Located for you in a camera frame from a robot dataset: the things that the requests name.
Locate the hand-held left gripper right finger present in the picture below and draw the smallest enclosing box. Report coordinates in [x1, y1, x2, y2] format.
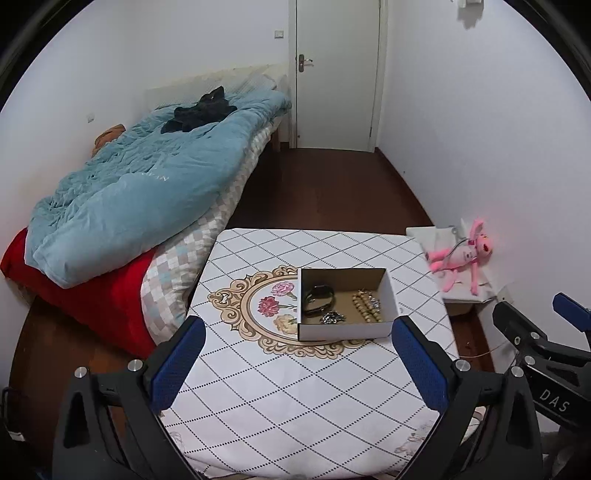
[392, 316, 543, 480]

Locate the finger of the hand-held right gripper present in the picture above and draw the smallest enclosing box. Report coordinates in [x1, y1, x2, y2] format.
[553, 292, 591, 347]
[492, 300, 551, 363]

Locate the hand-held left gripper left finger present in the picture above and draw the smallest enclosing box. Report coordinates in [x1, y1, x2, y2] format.
[53, 316, 207, 480]

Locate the white cardboard box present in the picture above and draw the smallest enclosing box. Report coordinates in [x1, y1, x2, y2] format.
[297, 267, 400, 342]

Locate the wooden bead bracelet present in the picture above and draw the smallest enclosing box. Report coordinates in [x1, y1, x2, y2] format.
[352, 288, 383, 324]

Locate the black bangle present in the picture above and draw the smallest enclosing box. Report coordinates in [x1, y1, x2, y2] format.
[302, 285, 336, 318]

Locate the dark grey cloth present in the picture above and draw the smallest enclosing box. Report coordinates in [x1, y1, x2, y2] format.
[542, 429, 591, 480]

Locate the pink plush toy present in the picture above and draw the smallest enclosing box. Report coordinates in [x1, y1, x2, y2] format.
[425, 219, 494, 295]

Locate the red blanket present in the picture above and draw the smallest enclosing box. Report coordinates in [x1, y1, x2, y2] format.
[0, 229, 160, 358]

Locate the checkered bed sheet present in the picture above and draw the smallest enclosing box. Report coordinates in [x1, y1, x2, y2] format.
[141, 124, 278, 344]

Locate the diamond patterned tablecloth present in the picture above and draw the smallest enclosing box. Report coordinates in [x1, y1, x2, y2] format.
[159, 227, 462, 478]

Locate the light blue duvet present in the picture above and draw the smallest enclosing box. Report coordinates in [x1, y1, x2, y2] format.
[25, 89, 293, 289]

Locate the brown pillow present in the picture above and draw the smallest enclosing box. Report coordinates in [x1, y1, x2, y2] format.
[91, 124, 126, 157]

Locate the black clothing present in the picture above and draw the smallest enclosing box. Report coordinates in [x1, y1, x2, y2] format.
[161, 86, 238, 134]

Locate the white door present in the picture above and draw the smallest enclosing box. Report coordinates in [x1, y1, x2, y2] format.
[295, 0, 382, 151]

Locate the white cable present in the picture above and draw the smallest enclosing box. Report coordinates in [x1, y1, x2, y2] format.
[464, 344, 515, 360]

